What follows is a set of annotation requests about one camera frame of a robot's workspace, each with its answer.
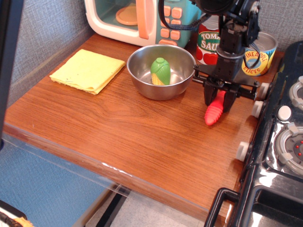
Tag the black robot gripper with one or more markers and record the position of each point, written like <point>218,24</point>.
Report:
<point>226,75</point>

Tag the spoon with red handle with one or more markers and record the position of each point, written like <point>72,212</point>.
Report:
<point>215,109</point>

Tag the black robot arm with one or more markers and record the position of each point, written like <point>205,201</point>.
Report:
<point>238,29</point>

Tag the pineapple slices can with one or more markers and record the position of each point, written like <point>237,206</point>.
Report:
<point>258,63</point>

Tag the tomato sauce can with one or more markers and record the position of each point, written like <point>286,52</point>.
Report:
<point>207,41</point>

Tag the stainless steel bowl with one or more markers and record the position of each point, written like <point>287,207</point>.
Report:
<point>181,67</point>

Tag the toy corn cob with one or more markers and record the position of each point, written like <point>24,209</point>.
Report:
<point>160,72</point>

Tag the black toy stove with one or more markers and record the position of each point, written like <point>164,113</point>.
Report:
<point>271,183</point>

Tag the toy microwave oven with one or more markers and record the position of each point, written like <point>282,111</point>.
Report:
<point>101,16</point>

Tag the orange toy plate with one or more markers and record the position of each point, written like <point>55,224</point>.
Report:
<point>127,16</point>

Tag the yellow folded cloth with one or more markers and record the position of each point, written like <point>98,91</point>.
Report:
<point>88,71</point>

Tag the orange fuzzy object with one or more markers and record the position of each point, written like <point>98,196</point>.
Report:
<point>24,222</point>

